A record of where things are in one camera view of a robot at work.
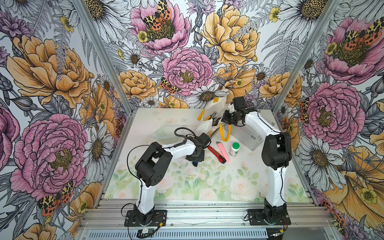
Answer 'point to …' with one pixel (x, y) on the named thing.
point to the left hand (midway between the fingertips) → (195, 161)
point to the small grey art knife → (214, 114)
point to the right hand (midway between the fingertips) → (221, 122)
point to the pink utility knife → (222, 148)
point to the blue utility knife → (195, 163)
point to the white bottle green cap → (234, 149)
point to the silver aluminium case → (247, 135)
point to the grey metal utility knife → (215, 121)
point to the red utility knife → (217, 155)
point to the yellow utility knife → (208, 118)
